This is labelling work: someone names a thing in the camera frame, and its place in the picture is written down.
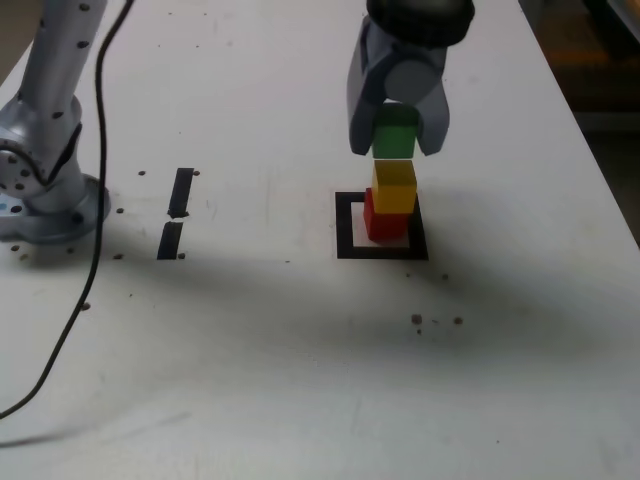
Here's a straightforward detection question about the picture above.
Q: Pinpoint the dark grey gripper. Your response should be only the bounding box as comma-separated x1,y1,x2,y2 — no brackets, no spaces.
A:
346,13,452,159

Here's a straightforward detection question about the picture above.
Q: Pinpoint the green cube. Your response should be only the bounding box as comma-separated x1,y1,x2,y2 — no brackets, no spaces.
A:
371,105,420,160

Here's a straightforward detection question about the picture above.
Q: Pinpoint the yellow cube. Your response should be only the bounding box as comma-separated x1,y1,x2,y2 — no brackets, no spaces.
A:
371,159,418,215

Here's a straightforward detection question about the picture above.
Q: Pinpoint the black tape strip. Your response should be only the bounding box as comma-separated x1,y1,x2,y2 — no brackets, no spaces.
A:
156,168,195,261

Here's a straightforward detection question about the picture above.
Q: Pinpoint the red cube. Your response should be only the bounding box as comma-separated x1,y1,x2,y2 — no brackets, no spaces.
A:
363,187,412,242

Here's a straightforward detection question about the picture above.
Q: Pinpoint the black cable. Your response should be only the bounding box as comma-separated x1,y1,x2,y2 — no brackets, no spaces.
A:
0,0,136,446

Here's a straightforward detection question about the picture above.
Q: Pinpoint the black tape square outline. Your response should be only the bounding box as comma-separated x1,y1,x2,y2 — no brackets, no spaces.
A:
334,191,430,261

